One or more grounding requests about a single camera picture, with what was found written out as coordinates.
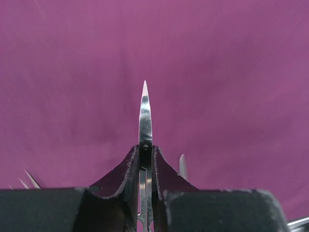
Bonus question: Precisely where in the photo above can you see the aluminium front rail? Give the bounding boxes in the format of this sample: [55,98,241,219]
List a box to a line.
[287,217,309,232]

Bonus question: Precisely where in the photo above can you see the steel tweezers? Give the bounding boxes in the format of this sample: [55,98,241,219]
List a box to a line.
[19,178,29,189]

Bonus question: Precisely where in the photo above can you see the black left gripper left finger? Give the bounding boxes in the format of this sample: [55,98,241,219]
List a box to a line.
[0,145,139,232]

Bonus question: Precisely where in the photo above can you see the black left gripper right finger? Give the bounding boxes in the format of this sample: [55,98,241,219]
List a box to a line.
[152,146,289,232]

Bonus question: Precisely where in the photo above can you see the steel needle holder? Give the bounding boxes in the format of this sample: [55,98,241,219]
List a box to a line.
[179,154,188,181]

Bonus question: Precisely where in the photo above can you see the steel surgical scissors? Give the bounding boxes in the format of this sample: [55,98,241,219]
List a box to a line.
[138,81,153,232]

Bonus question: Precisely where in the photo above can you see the steel forceps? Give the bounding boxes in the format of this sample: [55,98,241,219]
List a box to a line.
[24,169,41,189]

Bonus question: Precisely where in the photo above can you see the purple cloth wrap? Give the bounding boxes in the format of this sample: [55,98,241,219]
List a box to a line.
[0,0,309,219]

